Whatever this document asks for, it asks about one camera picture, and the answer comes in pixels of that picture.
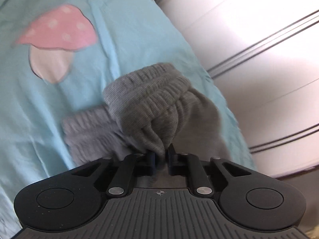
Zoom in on white wardrobe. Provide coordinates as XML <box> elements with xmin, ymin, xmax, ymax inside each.
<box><xmin>150</xmin><ymin>0</ymin><xmax>319</xmax><ymax>180</ymax></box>

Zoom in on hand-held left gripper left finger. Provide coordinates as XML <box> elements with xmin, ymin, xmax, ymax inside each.
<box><xmin>68</xmin><ymin>151</ymin><xmax>157</xmax><ymax>198</ymax></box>

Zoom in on light blue printed bedsheet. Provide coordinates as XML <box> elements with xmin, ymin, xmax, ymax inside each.
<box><xmin>0</xmin><ymin>0</ymin><xmax>257</xmax><ymax>236</ymax></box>

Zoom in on grey pants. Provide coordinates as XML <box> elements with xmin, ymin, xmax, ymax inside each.
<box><xmin>62</xmin><ymin>63</ymin><xmax>232</xmax><ymax>189</ymax></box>

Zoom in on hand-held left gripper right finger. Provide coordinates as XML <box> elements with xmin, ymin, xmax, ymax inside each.
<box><xmin>167</xmin><ymin>144</ymin><xmax>253</xmax><ymax>198</ymax></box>

